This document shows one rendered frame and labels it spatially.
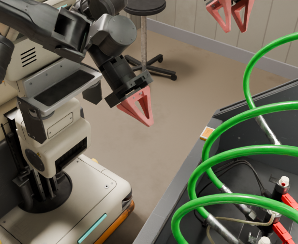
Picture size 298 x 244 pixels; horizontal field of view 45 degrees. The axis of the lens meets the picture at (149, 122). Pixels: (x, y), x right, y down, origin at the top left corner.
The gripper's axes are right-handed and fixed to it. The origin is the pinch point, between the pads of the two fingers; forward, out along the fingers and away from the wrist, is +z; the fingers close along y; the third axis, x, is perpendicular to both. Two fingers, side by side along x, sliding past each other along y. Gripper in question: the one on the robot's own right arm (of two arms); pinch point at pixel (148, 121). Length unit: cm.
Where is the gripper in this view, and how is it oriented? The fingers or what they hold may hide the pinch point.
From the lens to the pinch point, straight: 73.5
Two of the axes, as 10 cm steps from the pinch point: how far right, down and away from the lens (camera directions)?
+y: 5.1, -2.4, -8.2
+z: 5.4, 8.4, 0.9
